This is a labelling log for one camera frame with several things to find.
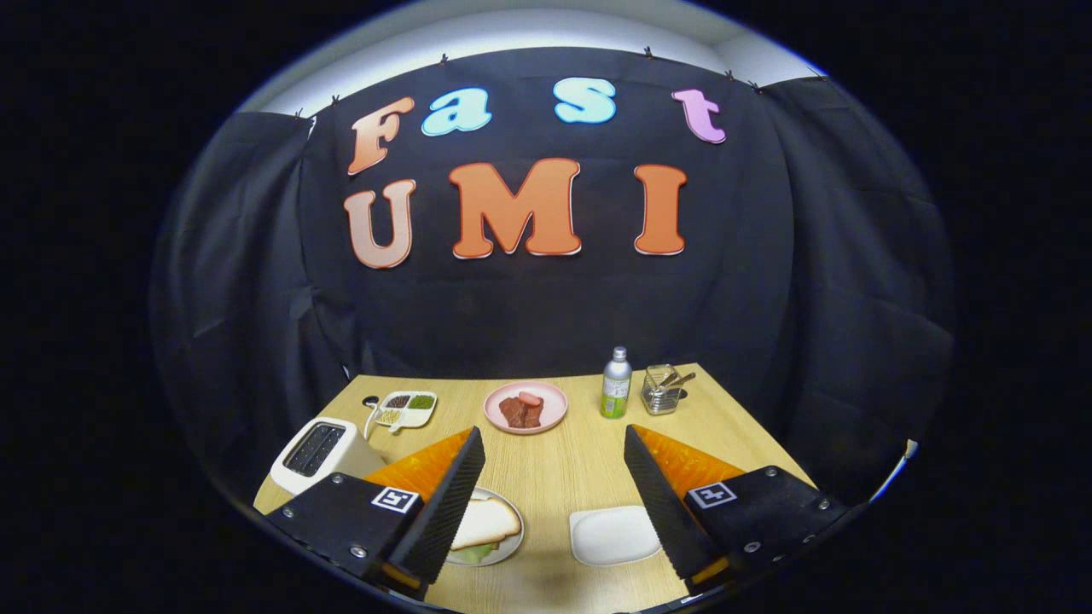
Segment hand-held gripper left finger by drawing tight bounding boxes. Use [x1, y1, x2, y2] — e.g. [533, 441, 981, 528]
[263, 426, 487, 603]

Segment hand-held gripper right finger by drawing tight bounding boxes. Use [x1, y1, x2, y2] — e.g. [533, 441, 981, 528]
[622, 424, 850, 598]

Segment toasted bread slice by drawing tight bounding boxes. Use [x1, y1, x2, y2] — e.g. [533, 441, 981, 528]
[450, 499, 523, 551]

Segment small white square plate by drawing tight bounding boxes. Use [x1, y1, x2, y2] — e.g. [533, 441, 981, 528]
[569, 506, 664, 568]

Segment round white plate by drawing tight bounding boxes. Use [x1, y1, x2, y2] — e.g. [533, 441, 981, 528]
[444, 486, 526, 568]

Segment white divided dish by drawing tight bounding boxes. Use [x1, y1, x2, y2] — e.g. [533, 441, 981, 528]
[375, 391, 439, 430]

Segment white toaster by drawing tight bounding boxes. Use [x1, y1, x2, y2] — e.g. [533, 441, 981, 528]
[270, 417, 386, 497]

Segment brown meat pieces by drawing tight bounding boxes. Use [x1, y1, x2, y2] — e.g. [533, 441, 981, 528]
[498, 396, 543, 429]

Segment silver bottle with green label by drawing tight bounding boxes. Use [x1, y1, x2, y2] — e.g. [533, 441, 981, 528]
[600, 346, 633, 420]

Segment pink plate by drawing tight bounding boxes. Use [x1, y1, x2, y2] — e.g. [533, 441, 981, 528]
[484, 380, 569, 436]

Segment black backdrop cloth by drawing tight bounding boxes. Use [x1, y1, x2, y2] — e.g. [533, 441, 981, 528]
[149, 47, 956, 504]

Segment metal wire basket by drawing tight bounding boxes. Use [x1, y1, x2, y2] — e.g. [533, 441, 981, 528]
[641, 364, 696, 416]

